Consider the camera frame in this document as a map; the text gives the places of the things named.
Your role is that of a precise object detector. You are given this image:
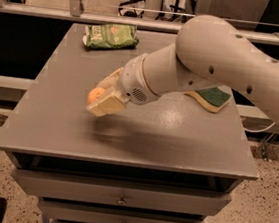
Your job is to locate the green jalapeno chip bag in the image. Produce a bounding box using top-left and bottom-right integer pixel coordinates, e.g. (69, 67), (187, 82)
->
(82, 24), (140, 50)

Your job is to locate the grey drawer cabinet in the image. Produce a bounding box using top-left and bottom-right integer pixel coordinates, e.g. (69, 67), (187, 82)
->
(0, 24), (257, 222)

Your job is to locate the top grey drawer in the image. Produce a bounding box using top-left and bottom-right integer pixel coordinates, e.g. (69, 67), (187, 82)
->
(12, 169), (231, 216)

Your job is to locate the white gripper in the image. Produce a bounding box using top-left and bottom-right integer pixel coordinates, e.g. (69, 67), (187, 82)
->
(86, 54), (159, 117)

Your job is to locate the green and yellow sponge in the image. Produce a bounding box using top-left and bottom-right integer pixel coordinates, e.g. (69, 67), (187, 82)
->
(186, 87), (231, 113)

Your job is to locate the middle grey drawer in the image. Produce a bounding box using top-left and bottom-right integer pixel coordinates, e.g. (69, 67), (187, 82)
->
(39, 200), (204, 223)

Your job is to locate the metal railing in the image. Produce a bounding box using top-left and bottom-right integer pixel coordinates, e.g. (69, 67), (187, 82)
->
(0, 0), (279, 45)

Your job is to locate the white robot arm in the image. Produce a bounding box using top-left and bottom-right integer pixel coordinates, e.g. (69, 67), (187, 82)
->
(87, 15), (279, 126)

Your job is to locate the orange fruit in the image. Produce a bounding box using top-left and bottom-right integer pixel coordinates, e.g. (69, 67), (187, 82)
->
(87, 87), (105, 105)

